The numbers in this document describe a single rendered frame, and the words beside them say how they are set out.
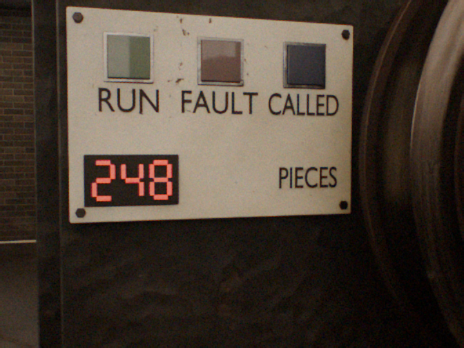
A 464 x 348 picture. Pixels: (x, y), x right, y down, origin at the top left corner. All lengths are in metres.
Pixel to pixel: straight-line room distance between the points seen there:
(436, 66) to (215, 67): 0.18
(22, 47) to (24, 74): 0.32
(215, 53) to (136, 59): 0.07
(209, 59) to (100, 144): 0.12
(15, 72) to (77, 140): 6.10
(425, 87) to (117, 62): 0.24
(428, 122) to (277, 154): 0.15
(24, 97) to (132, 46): 6.06
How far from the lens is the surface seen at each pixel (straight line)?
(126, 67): 0.45
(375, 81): 0.44
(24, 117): 6.48
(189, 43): 0.46
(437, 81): 0.39
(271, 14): 0.51
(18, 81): 6.52
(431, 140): 0.39
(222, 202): 0.46
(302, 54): 0.48
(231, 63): 0.46
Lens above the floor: 1.12
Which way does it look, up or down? 3 degrees down
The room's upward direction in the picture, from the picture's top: straight up
